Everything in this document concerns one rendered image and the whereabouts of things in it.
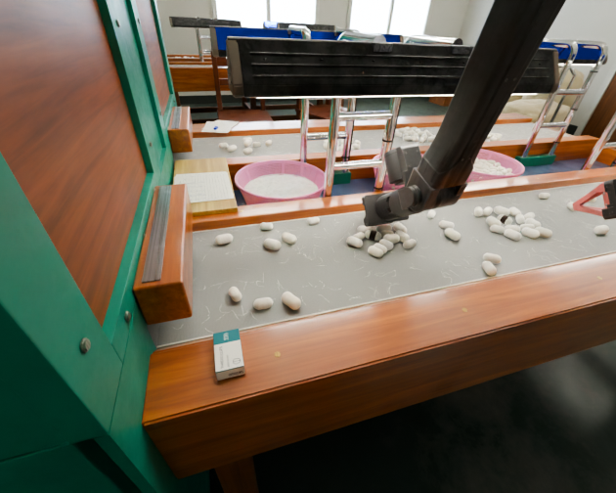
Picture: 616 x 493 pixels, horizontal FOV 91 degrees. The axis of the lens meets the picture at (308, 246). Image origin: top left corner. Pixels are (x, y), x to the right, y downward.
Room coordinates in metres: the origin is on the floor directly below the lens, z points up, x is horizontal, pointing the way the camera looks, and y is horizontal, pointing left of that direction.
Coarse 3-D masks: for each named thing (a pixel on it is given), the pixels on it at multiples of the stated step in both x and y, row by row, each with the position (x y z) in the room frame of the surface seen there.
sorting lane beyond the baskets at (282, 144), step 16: (432, 128) 1.54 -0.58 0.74; (496, 128) 1.61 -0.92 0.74; (512, 128) 1.63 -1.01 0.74; (528, 128) 1.64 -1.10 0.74; (544, 128) 1.66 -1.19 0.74; (208, 144) 1.15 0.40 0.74; (240, 144) 1.17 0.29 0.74; (272, 144) 1.19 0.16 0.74; (288, 144) 1.20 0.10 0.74; (320, 144) 1.22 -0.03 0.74; (352, 144) 1.24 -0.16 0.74; (368, 144) 1.25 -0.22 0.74; (400, 144) 1.27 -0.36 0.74
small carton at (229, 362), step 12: (216, 336) 0.25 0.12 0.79; (228, 336) 0.25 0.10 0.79; (216, 348) 0.23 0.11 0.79; (228, 348) 0.23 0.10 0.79; (240, 348) 0.23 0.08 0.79; (216, 360) 0.22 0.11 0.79; (228, 360) 0.22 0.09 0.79; (240, 360) 0.22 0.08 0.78; (216, 372) 0.20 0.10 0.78; (228, 372) 0.20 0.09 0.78; (240, 372) 0.21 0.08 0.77
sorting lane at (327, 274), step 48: (528, 192) 0.87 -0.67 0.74; (576, 192) 0.89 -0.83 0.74; (240, 240) 0.54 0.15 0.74; (336, 240) 0.56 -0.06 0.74; (432, 240) 0.58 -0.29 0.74; (480, 240) 0.59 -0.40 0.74; (528, 240) 0.60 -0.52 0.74; (576, 240) 0.61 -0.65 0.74; (240, 288) 0.39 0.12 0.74; (288, 288) 0.40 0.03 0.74; (336, 288) 0.40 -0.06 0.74; (384, 288) 0.41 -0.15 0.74; (432, 288) 0.42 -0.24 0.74; (192, 336) 0.28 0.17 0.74
